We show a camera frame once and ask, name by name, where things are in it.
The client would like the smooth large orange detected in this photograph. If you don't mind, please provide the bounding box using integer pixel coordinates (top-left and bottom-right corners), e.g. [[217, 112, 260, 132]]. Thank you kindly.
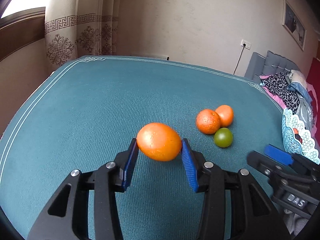
[[136, 122, 182, 162]]

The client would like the bumpy orange with stem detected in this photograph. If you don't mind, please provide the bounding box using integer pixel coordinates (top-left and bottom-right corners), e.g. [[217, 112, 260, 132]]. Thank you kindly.
[[293, 128, 303, 143]]

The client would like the grey gloved hand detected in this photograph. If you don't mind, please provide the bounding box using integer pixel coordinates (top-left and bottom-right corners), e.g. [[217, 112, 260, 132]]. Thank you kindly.
[[283, 209, 309, 237]]

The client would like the light blue lace basket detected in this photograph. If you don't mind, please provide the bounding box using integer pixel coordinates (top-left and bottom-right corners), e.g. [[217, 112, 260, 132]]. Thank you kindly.
[[281, 108, 319, 165]]

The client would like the small green tomato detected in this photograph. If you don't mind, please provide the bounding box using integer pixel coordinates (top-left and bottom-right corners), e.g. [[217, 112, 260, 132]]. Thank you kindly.
[[214, 127, 233, 148]]

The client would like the pile of clothes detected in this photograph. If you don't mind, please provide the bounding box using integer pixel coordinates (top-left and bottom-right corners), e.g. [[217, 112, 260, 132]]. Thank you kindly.
[[259, 69, 313, 130]]

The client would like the red cloth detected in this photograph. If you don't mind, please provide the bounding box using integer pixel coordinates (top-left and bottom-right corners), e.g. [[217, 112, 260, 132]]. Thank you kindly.
[[307, 57, 320, 106]]

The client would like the grey padded headboard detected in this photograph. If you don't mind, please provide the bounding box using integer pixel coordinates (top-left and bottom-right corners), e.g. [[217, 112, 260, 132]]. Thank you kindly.
[[245, 50, 300, 83]]

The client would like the teal bed mat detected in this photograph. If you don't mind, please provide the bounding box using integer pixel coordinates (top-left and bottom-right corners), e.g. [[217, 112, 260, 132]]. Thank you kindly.
[[1, 57, 283, 237]]

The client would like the patterned beige curtain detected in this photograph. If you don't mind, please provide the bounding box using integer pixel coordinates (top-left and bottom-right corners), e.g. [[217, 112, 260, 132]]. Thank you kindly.
[[44, 0, 119, 71]]

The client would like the white wall socket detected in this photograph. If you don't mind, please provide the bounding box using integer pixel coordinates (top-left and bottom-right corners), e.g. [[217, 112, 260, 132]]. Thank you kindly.
[[241, 40, 252, 50]]

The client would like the black power cable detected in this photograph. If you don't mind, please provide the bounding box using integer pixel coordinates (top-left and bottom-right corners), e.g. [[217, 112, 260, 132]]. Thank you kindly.
[[233, 44, 246, 75]]

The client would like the framed wall picture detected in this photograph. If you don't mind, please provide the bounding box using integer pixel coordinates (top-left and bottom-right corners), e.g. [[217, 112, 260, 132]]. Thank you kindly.
[[282, 0, 306, 51]]

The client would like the brown wooden window frame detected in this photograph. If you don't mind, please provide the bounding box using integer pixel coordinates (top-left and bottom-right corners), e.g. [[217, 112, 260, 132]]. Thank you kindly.
[[0, 7, 46, 60]]

